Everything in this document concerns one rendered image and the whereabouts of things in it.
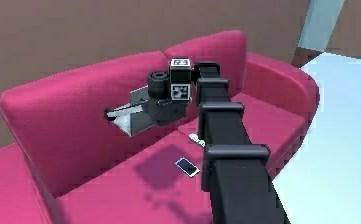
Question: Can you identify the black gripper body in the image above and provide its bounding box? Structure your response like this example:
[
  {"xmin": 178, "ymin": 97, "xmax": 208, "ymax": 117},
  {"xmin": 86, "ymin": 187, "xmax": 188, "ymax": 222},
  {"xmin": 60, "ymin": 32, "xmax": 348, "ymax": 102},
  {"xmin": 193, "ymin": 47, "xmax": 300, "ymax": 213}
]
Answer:
[{"xmin": 146, "ymin": 70, "xmax": 191, "ymax": 127}]

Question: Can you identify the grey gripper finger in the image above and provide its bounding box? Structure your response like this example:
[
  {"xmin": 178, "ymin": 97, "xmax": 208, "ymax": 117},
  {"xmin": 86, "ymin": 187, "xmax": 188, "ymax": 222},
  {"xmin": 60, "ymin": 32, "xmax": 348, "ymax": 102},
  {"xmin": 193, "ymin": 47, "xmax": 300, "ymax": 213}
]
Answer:
[
  {"xmin": 103, "ymin": 101, "xmax": 150, "ymax": 118},
  {"xmin": 106, "ymin": 107, "xmax": 146, "ymax": 120}
]

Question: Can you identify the white remote control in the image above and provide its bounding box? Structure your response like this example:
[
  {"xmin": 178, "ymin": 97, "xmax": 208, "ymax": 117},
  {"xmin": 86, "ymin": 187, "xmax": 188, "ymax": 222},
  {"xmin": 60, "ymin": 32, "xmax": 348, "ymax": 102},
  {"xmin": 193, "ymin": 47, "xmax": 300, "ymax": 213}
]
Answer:
[{"xmin": 188, "ymin": 132, "xmax": 206, "ymax": 148}]

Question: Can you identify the pink sofa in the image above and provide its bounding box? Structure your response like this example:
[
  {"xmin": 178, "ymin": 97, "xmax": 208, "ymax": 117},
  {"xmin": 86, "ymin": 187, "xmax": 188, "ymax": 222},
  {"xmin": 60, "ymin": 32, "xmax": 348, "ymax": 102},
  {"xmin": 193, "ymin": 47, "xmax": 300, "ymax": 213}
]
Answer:
[{"xmin": 0, "ymin": 29, "xmax": 321, "ymax": 224}]

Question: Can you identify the black and white phone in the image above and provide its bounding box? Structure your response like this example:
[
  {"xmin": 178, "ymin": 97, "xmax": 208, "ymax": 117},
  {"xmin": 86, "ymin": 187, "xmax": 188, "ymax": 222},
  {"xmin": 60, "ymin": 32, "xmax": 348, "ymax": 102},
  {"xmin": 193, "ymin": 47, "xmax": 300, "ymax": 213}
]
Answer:
[{"xmin": 174, "ymin": 156, "xmax": 201, "ymax": 179}]

